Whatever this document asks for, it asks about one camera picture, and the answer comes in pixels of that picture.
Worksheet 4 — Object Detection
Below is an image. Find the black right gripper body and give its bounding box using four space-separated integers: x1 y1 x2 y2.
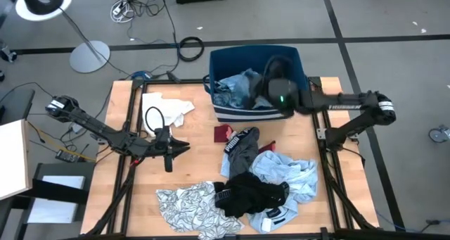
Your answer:
245 72 271 110

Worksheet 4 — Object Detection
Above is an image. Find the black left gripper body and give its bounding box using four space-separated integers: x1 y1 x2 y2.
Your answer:
154 126 175 173

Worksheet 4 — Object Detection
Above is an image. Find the blue striped garment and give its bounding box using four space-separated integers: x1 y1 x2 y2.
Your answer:
213 68 264 110

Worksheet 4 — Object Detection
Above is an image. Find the white cloth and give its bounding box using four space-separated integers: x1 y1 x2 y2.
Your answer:
142 91 195 138

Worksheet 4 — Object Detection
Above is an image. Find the maroon and pink cloth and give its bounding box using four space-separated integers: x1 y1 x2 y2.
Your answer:
214 124 233 144

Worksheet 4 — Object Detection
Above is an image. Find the dark grey Puma garment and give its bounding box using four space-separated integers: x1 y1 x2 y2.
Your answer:
220 127 261 180

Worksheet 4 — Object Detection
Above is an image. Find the white black leaf-print garment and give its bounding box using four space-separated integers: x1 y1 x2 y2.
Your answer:
155 181 245 240

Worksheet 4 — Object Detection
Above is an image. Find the pale blue shirt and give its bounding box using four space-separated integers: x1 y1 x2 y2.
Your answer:
245 150 319 234

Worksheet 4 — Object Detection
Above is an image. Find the black power supply box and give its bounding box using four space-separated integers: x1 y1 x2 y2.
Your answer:
55 149 85 163

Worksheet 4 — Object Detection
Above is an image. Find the grey shelf cart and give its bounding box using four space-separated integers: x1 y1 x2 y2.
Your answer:
10 162 96 240

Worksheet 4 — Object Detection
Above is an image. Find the white floor lamp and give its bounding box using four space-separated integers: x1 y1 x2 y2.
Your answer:
14 0 111 74

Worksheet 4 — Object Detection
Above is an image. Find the white power strip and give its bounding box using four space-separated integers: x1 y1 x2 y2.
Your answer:
110 0 136 24

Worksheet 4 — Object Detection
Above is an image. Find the white board with wooden edge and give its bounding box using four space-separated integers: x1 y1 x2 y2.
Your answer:
0 119 32 201

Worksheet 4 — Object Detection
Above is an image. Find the black wheeled equipment foot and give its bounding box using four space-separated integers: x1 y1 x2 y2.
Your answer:
0 44 18 63

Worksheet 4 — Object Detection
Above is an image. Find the grey caster wheel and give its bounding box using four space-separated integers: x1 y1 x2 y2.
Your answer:
428 125 450 144

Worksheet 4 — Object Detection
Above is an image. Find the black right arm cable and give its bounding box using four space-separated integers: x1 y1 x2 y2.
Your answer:
262 54 295 89

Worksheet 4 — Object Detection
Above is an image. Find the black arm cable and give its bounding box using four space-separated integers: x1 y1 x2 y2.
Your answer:
262 54 295 89
145 106 166 132

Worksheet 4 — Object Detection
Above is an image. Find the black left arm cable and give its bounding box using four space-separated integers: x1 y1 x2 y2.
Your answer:
145 106 166 132

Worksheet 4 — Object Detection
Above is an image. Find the black aluminium table frame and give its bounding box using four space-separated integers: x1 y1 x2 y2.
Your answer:
82 76 380 240

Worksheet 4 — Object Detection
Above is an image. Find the blue cable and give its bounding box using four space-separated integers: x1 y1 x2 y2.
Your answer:
131 70 152 81

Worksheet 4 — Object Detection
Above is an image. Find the coiled black cable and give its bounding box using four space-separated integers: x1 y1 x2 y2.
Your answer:
178 36 205 63

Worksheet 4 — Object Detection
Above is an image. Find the yellow cable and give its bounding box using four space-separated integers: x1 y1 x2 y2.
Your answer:
34 127 96 163

